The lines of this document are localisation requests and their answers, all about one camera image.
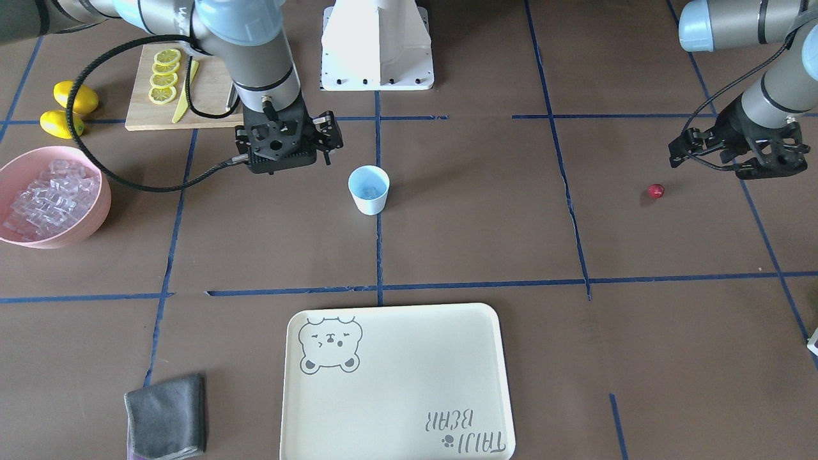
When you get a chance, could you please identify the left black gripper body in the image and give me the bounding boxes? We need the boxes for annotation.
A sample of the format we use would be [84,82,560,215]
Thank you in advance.
[713,99,796,170]

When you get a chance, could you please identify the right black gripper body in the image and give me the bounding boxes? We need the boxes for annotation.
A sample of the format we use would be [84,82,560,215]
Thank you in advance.
[235,96,344,174]

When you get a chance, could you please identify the ice cube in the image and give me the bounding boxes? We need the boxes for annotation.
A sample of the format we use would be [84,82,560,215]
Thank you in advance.
[357,186,381,200]

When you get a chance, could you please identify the red strawberry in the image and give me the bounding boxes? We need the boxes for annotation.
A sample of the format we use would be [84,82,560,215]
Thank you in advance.
[647,183,665,200]

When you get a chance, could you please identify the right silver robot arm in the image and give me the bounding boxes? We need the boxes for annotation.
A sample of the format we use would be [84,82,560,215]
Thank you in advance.
[2,1,344,174]

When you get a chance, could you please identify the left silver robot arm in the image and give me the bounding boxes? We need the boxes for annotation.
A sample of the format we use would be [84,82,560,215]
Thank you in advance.
[668,1,817,180]

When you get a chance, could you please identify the light blue cup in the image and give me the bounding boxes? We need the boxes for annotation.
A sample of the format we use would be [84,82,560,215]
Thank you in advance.
[348,165,390,216]

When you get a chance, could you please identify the pink bowl of ice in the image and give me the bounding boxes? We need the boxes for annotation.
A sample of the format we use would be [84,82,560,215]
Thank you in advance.
[1,146,111,249]

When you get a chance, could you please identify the wooden cutting board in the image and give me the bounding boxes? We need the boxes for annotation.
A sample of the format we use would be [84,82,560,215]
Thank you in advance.
[125,43,243,131]

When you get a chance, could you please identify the yellow plastic knife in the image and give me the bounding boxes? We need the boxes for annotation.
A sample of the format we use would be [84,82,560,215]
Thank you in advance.
[171,57,199,123]

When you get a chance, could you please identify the lemon slices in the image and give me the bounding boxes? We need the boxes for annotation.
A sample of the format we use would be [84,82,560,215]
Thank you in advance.
[147,49,182,105]

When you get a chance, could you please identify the lemon near board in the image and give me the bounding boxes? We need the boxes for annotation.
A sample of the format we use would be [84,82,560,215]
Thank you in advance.
[52,80,100,116]

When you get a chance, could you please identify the lemon far from board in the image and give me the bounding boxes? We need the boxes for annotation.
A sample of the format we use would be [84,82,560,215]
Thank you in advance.
[39,110,85,140]

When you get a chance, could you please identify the cream bear tray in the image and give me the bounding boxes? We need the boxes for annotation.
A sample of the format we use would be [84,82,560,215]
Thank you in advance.
[279,303,516,459]

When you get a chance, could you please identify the grey folded cloth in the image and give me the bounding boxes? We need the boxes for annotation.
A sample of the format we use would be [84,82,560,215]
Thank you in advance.
[123,373,207,459]

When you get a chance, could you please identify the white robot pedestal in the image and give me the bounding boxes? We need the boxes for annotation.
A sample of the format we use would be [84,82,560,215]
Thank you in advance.
[320,1,435,91]

